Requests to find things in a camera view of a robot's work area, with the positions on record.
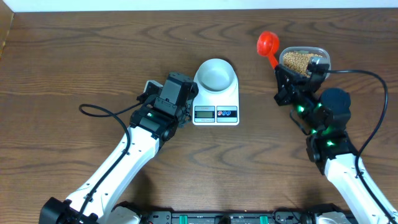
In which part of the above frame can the white digital kitchen scale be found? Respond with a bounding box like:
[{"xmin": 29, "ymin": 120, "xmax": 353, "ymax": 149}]
[{"xmin": 193, "ymin": 77, "xmax": 239, "ymax": 126}]

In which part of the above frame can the red measuring scoop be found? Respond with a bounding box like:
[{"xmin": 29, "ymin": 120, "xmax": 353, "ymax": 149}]
[{"xmin": 256, "ymin": 31, "xmax": 280, "ymax": 68}]

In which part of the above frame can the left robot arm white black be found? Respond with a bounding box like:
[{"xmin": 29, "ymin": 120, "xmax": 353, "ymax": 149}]
[{"xmin": 39, "ymin": 72, "xmax": 198, "ymax": 223}]

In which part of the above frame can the clear plastic container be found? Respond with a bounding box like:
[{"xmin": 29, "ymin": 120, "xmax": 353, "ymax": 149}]
[{"xmin": 279, "ymin": 47, "xmax": 331, "ymax": 84}]

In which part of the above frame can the pile of soybeans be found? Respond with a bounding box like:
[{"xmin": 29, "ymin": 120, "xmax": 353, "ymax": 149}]
[{"xmin": 282, "ymin": 52, "xmax": 321, "ymax": 77}]

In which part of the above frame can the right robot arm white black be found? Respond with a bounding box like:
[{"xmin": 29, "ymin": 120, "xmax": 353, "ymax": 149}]
[{"xmin": 274, "ymin": 63, "xmax": 397, "ymax": 223}]

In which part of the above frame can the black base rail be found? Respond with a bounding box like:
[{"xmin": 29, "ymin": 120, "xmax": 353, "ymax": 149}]
[{"xmin": 108, "ymin": 202, "xmax": 358, "ymax": 224}]

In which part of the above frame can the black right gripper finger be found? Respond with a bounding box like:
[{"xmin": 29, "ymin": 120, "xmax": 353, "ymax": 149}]
[
  {"xmin": 279, "ymin": 64, "xmax": 310, "ymax": 84},
  {"xmin": 274, "ymin": 64, "xmax": 295, "ymax": 93}
]

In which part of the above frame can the grey round bowl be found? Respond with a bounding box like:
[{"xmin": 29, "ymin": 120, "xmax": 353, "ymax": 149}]
[{"xmin": 195, "ymin": 58, "xmax": 237, "ymax": 92}]

